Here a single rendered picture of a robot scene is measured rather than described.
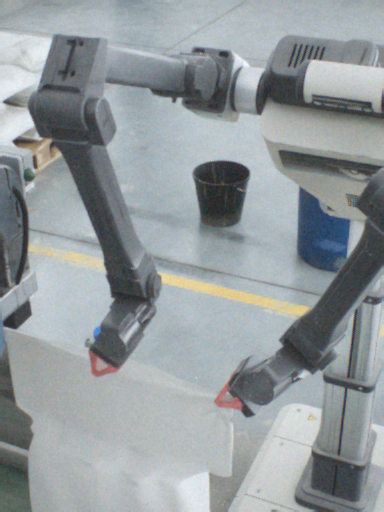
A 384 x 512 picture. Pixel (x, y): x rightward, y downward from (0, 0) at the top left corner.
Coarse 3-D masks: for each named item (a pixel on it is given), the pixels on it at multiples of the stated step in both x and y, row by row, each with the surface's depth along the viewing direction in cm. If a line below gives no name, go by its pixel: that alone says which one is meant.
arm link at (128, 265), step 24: (96, 96) 109; (96, 120) 108; (72, 144) 112; (96, 144) 112; (72, 168) 117; (96, 168) 116; (96, 192) 120; (120, 192) 125; (96, 216) 124; (120, 216) 126; (120, 240) 128; (120, 264) 132; (144, 264) 135; (120, 288) 138; (144, 288) 137
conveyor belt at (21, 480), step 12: (0, 468) 217; (0, 480) 213; (12, 480) 213; (24, 480) 213; (0, 492) 209; (12, 492) 209; (24, 492) 209; (0, 504) 206; (12, 504) 206; (24, 504) 206
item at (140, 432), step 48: (48, 384) 163; (96, 384) 155; (144, 384) 149; (192, 384) 147; (48, 432) 166; (96, 432) 162; (144, 432) 156; (192, 432) 152; (48, 480) 167; (96, 480) 159; (144, 480) 155; (192, 480) 159
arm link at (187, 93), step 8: (176, 56) 142; (184, 56) 142; (192, 56) 142; (200, 56) 145; (208, 56) 146; (192, 64) 140; (176, 96) 144; (184, 96) 143; (192, 96) 142; (192, 104) 146
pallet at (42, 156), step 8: (16, 144) 473; (24, 144) 468; (32, 144) 468; (40, 144) 468; (48, 144) 473; (32, 152) 458; (40, 152) 466; (48, 152) 475; (56, 152) 488; (40, 160) 469; (48, 160) 477; (40, 168) 469
